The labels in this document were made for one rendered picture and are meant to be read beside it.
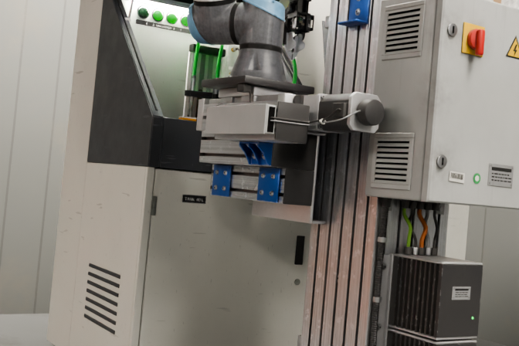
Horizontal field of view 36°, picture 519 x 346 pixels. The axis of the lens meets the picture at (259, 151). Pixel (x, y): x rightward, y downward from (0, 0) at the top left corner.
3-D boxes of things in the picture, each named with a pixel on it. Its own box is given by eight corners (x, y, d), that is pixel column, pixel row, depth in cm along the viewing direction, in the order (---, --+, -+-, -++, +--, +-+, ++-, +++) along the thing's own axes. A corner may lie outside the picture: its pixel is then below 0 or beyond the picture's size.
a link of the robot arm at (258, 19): (273, 43, 209) (278, -9, 210) (226, 42, 214) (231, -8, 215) (289, 52, 220) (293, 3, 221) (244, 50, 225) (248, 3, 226)
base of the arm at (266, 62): (296, 86, 215) (300, 49, 215) (249, 77, 206) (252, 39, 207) (264, 88, 227) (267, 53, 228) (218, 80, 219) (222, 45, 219)
